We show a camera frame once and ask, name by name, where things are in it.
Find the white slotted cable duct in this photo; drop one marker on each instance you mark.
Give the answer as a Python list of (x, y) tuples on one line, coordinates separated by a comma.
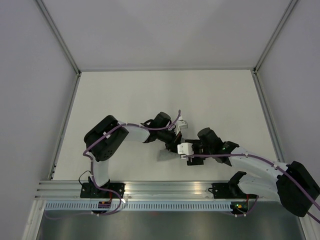
[(94, 205)]

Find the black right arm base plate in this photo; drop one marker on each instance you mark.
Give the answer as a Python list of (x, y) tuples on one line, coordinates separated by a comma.
[(221, 190)]

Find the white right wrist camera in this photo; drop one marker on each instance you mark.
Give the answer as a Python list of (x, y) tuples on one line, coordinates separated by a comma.
[(185, 149)]

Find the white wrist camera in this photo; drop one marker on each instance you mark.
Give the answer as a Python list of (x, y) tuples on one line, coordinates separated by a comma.
[(180, 124), (185, 149)]

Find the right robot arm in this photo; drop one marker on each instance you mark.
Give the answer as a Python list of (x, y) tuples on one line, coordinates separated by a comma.
[(289, 184)]

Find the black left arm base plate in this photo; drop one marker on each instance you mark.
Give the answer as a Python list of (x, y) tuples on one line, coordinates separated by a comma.
[(89, 191)]

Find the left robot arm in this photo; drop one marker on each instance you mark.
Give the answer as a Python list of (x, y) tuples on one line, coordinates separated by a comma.
[(105, 138)]

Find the left aluminium frame post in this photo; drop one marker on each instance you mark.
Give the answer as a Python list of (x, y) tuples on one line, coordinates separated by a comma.
[(57, 35)]

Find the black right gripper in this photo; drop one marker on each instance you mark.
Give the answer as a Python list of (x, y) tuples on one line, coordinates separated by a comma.
[(195, 161)]

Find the right aluminium frame post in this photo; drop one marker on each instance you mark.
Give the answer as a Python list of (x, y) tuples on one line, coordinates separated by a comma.
[(275, 34)]

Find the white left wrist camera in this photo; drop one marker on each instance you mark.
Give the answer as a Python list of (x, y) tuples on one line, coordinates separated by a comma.
[(180, 124)]

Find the grey cloth napkin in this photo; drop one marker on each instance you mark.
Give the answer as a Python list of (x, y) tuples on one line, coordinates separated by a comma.
[(165, 155)]

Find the aluminium front rail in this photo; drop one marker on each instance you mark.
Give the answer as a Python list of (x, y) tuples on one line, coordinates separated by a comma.
[(133, 190)]

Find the aluminium frame post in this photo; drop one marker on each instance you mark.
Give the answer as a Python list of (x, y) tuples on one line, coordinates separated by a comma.
[(57, 35), (275, 34)]

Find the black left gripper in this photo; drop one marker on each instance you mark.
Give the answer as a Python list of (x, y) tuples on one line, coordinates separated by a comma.
[(176, 139)]

